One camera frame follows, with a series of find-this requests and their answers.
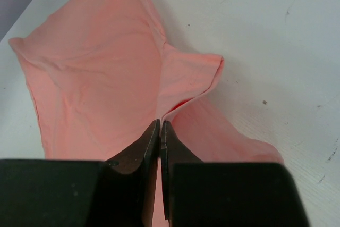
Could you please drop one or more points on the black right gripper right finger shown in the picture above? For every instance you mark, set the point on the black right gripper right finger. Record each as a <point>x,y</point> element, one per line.
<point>172,152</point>

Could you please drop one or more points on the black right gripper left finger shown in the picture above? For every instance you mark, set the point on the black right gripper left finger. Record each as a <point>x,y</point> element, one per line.
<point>132,182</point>

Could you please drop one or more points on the salmon pink t shirt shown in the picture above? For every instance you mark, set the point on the salmon pink t shirt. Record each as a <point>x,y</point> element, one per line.
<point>99,72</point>

